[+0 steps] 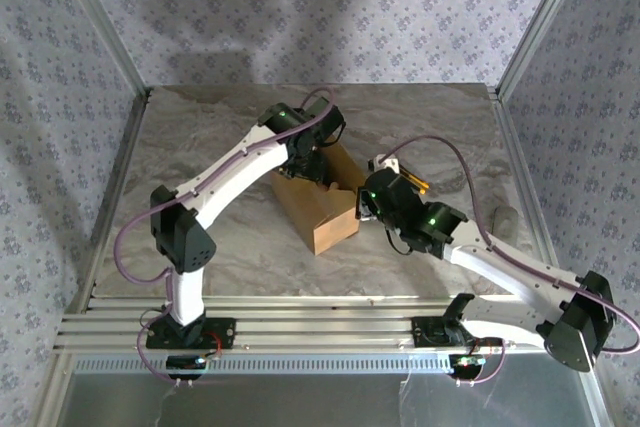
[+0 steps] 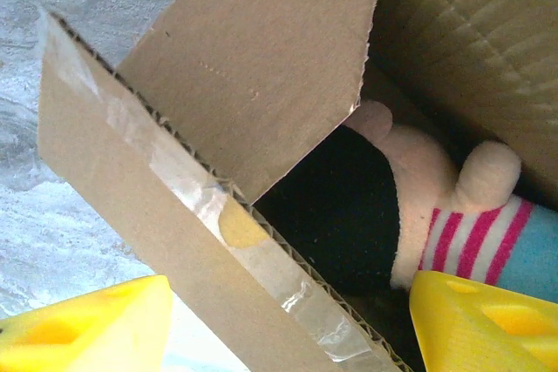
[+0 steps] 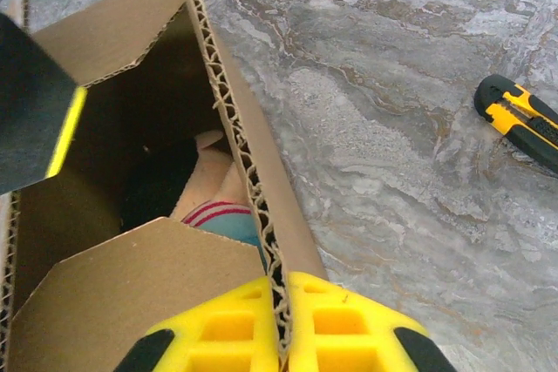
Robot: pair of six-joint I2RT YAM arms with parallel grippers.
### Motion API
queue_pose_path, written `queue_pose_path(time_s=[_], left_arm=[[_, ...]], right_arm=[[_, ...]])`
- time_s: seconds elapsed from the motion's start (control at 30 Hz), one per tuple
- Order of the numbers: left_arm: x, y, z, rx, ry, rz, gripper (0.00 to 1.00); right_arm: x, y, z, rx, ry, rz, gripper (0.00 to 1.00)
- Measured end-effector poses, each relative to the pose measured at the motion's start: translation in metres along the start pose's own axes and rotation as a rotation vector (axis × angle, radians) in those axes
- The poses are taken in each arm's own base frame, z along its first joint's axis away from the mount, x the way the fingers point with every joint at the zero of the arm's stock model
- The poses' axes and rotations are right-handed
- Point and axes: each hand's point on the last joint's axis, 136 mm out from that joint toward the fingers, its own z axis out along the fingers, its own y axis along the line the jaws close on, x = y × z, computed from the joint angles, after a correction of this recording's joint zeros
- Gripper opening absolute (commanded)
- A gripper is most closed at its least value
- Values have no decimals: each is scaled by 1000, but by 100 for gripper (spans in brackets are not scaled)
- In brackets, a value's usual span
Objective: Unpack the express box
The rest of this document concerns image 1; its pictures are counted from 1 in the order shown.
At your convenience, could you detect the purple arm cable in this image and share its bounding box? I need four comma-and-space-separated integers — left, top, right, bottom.
379, 135, 640, 388
112, 86, 336, 389

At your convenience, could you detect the aluminium frame post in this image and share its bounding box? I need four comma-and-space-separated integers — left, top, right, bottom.
492, 0, 596, 101
49, 0, 154, 101

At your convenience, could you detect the aluminium mounting rail beam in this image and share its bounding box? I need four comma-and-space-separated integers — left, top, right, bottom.
52, 294, 599, 354

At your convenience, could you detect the small black controller board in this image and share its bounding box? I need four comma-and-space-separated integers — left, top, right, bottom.
448, 352, 487, 381
166, 352, 221, 381

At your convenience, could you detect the yellow and black utility knife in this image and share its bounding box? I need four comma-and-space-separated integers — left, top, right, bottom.
399, 170, 432, 195

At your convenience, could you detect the aluminium frame leg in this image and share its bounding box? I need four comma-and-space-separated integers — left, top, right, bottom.
34, 352, 76, 427
579, 351, 617, 427

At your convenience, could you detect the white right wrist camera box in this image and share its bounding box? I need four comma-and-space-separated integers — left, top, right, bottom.
368, 154, 401, 174

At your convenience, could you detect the grey slotted cable duct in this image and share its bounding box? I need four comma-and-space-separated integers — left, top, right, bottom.
74, 354, 457, 376

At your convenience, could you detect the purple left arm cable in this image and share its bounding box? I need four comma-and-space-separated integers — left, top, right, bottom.
112, 86, 336, 389

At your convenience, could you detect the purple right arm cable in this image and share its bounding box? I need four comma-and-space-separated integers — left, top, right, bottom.
379, 135, 640, 388

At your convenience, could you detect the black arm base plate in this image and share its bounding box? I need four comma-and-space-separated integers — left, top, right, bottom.
412, 316, 503, 348
145, 317, 236, 350

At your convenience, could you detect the brown cardboard express box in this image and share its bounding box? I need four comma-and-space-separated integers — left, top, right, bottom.
269, 139, 369, 257

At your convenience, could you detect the shiny metal sheet panel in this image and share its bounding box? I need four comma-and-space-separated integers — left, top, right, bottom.
58, 352, 604, 427

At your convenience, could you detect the aluminium table side rail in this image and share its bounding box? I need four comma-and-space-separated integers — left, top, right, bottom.
489, 86, 571, 311
74, 88, 155, 316

